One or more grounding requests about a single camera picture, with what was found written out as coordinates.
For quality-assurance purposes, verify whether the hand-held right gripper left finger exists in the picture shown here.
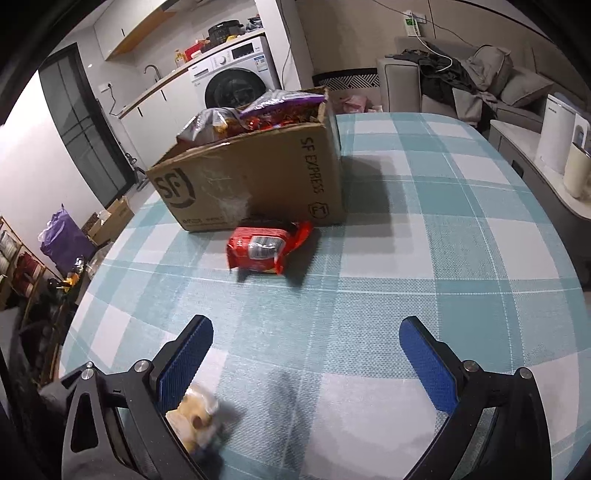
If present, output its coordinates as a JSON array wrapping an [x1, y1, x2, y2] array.
[[60, 315, 215, 480]]

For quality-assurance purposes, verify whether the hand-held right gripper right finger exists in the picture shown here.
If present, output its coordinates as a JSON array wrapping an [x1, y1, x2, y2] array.
[[398, 316, 553, 480]]

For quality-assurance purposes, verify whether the yellow snack packet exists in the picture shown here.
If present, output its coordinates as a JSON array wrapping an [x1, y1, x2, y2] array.
[[165, 385, 222, 459]]

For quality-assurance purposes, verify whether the red snack packet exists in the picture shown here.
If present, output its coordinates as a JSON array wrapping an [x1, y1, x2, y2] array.
[[225, 220, 315, 277]]

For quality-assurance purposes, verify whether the brown cardboard box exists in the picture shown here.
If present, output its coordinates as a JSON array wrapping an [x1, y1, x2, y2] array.
[[146, 85, 348, 232]]

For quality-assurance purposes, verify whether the purple silver snack packet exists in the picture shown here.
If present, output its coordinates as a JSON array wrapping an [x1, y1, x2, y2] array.
[[239, 89, 329, 127]]

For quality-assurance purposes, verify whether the teal checked tablecloth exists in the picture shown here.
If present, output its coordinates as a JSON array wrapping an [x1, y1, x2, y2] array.
[[58, 112, 585, 480]]

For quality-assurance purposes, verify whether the small cardboard box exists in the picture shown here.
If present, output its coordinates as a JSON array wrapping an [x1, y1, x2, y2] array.
[[85, 196, 134, 245]]

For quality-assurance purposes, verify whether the purple plastic bag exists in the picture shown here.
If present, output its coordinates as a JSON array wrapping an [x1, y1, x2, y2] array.
[[39, 208, 96, 276]]

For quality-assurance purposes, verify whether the wooden shelf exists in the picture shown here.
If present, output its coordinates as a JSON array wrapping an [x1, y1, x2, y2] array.
[[0, 217, 62, 385]]

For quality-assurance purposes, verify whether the grey side cabinet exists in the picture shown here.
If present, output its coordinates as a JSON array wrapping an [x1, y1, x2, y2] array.
[[489, 119, 591, 291]]

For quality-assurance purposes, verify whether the silver orange snack packet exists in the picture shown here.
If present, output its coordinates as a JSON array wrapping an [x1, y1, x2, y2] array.
[[177, 107, 243, 143]]

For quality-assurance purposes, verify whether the cream cup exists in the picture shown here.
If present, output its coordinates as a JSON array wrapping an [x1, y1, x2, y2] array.
[[562, 142, 591, 199]]

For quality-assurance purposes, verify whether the white counter cabinet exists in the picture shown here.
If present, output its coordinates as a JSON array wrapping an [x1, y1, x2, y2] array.
[[117, 69, 200, 177]]

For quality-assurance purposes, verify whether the dark glass door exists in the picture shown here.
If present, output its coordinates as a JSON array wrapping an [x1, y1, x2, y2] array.
[[39, 46, 133, 209]]

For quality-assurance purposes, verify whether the white tall appliance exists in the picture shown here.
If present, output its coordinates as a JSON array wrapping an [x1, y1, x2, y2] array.
[[536, 93, 578, 174]]

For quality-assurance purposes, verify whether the grey sofa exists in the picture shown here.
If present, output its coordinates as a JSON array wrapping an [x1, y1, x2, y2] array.
[[376, 39, 555, 134]]

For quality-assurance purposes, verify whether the dark clothes pile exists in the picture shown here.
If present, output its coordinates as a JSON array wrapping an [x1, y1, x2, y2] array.
[[385, 44, 497, 123]]

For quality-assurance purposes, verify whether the grey cushion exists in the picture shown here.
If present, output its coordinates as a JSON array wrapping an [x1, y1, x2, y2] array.
[[500, 71, 555, 108], [464, 45, 514, 93]]

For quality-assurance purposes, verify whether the black white patterned basket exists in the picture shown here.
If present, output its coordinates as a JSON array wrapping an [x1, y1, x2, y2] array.
[[311, 67, 379, 92]]

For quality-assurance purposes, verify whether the white washing machine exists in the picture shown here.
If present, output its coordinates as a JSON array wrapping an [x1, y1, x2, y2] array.
[[187, 36, 282, 112]]

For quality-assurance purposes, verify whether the white charging cable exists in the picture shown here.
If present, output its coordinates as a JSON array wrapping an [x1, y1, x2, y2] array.
[[410, 32, 454, 73]]

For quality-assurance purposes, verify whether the wooden wall cabinet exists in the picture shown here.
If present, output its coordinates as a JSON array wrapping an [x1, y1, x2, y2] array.
[[95, 0, 177, 61]]

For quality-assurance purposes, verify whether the wall socket with charger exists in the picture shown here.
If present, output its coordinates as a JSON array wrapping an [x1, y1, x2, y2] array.
[[403, 11, 426, 37]]

